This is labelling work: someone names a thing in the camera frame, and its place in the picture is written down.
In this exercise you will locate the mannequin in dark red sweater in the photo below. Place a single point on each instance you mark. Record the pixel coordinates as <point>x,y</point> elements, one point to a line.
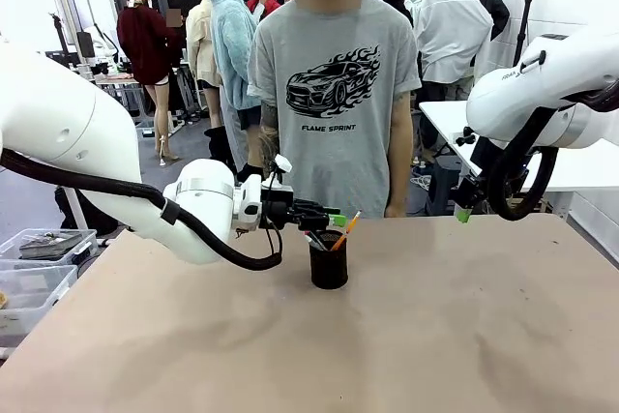
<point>145,45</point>

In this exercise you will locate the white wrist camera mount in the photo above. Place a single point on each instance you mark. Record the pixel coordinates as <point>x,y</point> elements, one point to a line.
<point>249,200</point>

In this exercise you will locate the mannequin in light blue fleece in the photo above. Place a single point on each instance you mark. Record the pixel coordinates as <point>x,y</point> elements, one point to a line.
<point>232,45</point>

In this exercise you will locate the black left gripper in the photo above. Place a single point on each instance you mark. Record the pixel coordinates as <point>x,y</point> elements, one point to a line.
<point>280,207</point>

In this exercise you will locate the person's black gloved right hand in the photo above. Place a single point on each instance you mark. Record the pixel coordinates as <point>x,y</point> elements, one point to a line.
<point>250,173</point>

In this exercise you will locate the person's left hand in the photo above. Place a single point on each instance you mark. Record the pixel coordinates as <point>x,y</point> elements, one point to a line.
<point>396,210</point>

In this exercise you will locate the black mesh pen holder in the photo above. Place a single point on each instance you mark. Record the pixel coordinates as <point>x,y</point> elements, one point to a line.
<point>329,268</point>

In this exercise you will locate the white table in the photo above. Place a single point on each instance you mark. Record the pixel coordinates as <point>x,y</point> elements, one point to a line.
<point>580,171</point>

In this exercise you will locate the background work table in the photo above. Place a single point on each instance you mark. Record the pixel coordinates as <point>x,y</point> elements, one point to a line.
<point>116,79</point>

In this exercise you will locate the black tripod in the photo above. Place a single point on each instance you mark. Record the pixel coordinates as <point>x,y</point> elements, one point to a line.
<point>523,26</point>

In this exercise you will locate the mannequin in beige jacket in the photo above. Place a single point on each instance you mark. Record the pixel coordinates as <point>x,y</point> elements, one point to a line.
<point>198,40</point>

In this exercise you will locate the tattooed right forearm of person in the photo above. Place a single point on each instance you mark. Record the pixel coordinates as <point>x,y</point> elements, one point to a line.
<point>268,137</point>

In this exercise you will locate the left forearm of person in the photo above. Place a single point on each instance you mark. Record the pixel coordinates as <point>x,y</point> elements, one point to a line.
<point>399,152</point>

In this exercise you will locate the person in grey car t-shirt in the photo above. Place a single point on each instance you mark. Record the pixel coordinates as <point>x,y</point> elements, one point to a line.
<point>333,166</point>

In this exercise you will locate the clear plastic bin dark contents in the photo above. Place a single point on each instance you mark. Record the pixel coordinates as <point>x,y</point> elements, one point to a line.
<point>82,244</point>

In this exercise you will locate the white ballpoint pen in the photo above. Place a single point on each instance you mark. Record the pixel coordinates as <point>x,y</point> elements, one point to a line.
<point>308,237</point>

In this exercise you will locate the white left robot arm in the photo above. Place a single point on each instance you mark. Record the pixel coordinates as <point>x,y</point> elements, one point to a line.
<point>48,118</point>

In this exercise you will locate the orange pencil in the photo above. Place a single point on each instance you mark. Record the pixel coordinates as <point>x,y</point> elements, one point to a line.
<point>348,229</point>

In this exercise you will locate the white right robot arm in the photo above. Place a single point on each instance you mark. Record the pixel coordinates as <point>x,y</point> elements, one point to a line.
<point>512,94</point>

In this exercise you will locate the mannequin in white shirt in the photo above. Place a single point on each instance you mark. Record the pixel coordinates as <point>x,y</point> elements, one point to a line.
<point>450,31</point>

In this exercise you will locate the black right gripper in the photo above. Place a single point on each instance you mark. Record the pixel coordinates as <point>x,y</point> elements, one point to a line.
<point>466,193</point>

